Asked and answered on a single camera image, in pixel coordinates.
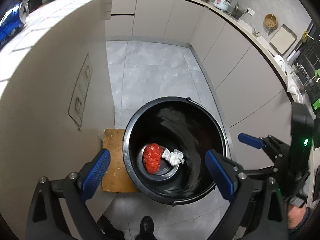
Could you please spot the woven bamboo basket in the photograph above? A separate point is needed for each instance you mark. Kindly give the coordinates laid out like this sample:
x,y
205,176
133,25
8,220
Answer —
x,y
270,21

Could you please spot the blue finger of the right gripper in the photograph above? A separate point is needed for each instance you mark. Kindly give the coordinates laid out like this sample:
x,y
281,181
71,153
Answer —
x,y
276,150

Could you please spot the black utensil holder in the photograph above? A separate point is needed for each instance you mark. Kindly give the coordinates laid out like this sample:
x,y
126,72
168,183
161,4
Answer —
x,y
238,11

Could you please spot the white cutting board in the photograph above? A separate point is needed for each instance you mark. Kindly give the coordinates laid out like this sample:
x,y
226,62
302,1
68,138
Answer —
x,y
283,39

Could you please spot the white crumpled paper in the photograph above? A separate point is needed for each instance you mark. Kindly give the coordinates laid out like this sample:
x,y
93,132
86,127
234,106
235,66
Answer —
x,y
174,158

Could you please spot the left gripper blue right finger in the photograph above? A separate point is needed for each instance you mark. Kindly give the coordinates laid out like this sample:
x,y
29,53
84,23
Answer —
x,y
262,197

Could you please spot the black microwave oven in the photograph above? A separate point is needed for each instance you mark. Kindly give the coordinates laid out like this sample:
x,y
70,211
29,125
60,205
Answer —
x,y
34,5

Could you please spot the black round trash bin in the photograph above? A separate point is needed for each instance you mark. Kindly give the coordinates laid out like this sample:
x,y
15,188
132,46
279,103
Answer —
x,y
164,147

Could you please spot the black shoe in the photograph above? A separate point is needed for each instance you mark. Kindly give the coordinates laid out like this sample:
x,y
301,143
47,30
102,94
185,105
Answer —
x,y
146,228

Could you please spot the right hand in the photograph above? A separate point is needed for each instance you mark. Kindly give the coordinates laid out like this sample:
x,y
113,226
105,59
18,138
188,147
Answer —
x,y
295,215

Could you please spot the wooden board on floor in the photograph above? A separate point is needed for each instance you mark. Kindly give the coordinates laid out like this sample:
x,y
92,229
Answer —
x,y
116,178

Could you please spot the blue crushed drink can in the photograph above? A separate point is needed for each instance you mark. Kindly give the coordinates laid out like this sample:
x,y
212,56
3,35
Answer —
x,y
13,20

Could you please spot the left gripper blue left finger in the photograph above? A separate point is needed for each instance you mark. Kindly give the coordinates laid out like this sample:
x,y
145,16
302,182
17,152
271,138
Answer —
x,y
45,218

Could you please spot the red crumpled plastic bag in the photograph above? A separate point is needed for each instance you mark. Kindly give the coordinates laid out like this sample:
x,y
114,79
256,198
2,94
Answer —
x,y
152,155

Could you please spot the white rice cooker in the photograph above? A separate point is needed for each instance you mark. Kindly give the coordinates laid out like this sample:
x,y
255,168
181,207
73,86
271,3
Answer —
x,y
222,4

